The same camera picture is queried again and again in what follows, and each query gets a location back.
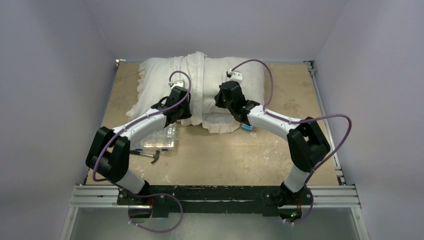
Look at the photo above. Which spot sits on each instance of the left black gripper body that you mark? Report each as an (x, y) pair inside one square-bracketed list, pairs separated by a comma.
[(184, 111)]

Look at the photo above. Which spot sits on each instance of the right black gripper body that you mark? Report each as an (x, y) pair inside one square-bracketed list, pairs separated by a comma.
[(226, 91)]

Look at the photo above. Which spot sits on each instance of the grey cream ruffled pillowcase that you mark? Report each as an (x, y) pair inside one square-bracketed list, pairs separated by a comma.
[(198, 73)]

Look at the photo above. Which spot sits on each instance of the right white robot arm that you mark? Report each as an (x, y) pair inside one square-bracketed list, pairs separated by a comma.
[(306, 141)]

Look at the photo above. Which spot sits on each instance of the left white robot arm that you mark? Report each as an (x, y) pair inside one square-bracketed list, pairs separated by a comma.
[(109, 154)]

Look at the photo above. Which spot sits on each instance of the blue pillow label tag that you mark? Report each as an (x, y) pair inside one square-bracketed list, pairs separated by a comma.
[(246, 127)]

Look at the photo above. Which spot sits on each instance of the clear plastic organizer box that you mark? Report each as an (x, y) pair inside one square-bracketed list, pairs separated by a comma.
[(163, 140)]

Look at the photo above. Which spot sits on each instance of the black claw hammer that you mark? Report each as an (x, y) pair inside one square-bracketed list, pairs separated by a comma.
[(155, 157)]

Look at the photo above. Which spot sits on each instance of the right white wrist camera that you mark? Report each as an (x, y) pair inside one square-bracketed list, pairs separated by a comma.
[(234, 75)]

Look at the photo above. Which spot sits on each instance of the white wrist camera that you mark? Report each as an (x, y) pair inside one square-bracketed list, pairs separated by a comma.
[(176, 83), (234, 75)]

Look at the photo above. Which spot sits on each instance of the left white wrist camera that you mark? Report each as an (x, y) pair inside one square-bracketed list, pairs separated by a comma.
[(176, 83)]

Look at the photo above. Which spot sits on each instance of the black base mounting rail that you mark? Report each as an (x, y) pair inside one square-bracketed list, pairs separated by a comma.
[(205, 199)]

